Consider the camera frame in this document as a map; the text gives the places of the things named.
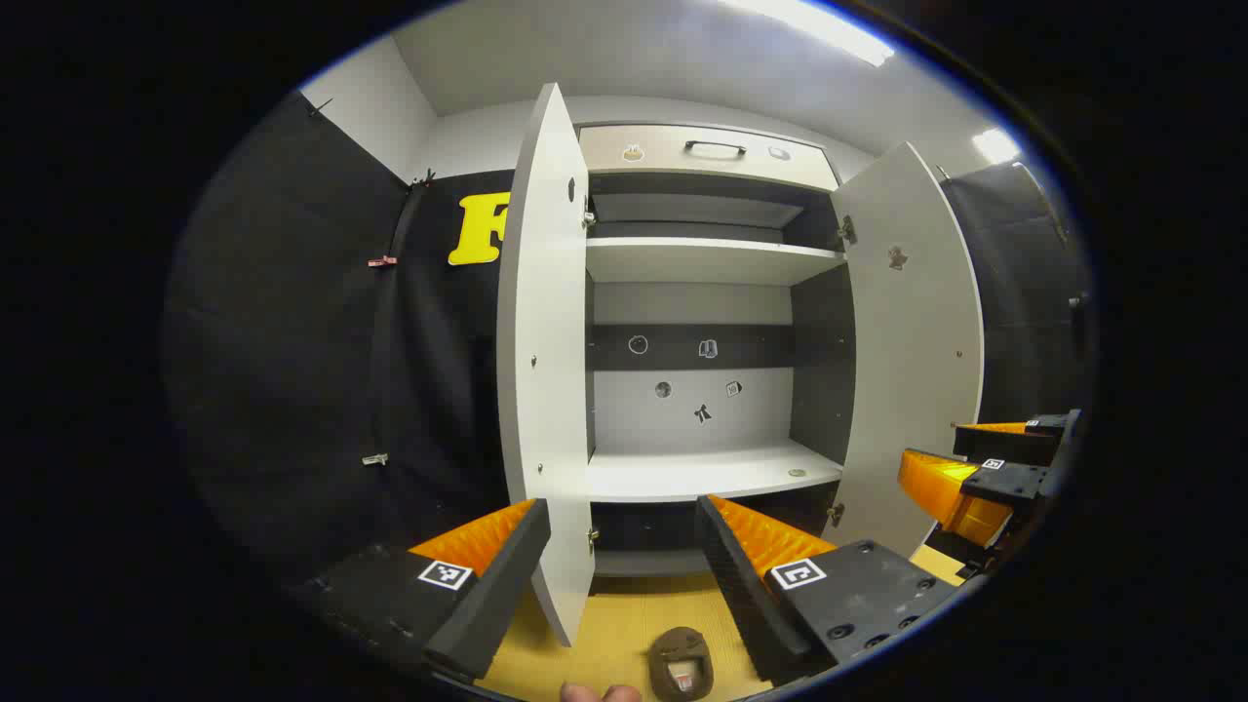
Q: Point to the beige cabinet drawer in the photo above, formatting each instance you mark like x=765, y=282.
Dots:
x=663, y=154

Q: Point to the white cabinet shelf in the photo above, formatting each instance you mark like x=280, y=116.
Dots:
x=702, y=473
x=702, y=261

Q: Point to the grey cabinet door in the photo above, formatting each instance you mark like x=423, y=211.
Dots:
x=916, y=341
x=546, y=322

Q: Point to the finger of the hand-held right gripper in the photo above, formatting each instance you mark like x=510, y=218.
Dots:
x=1009, y=483
x=1004, y=447

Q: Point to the brown felt shoe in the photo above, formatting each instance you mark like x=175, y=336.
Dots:
x=682, y=663

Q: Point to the long ceiling light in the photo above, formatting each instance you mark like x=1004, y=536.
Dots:
x=819, y=29

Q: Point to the black backdrop cloth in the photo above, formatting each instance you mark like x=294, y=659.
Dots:
x=292, y=341
x=1024, y=292

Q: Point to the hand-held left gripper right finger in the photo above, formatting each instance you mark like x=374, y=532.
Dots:
x=741, y=595

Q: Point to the red cloth clip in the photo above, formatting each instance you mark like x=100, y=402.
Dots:
x=383, y=261

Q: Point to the grey shoe cabinet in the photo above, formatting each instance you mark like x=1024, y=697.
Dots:
x=682, y=409

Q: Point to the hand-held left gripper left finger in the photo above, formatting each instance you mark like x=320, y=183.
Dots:
x=497, y=595

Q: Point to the small ceiling light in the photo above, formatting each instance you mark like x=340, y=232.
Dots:
x=994, y=146

